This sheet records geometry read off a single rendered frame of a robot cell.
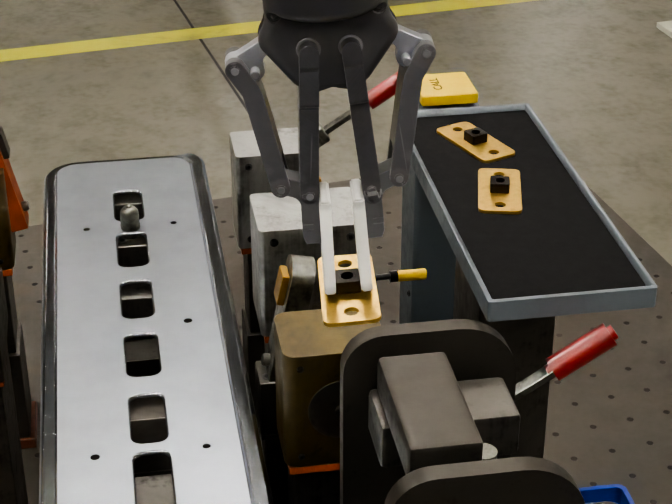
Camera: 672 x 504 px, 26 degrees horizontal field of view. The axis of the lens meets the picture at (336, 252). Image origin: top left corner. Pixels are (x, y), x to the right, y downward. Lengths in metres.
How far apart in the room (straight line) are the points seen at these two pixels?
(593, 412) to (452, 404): 0.86
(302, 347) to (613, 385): 0.73
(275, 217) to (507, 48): 3.50
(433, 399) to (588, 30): 4.08
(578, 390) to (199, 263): 0.58
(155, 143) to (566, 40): 1.50
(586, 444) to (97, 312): 0.64
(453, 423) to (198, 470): 0.33
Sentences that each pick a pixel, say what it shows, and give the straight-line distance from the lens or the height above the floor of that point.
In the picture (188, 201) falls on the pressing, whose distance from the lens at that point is 1.64.
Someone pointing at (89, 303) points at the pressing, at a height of 1.00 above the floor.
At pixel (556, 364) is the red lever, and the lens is 1.13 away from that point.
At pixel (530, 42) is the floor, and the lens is 4.89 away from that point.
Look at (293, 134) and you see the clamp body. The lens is 1.65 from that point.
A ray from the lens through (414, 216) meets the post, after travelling 1.56.
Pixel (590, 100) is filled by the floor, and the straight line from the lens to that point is 4.47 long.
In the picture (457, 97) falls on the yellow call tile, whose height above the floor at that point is 1.16.
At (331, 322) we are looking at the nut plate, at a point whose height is 1.25.
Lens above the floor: 1.75
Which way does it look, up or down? 29 degrees down
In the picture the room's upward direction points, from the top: straight up
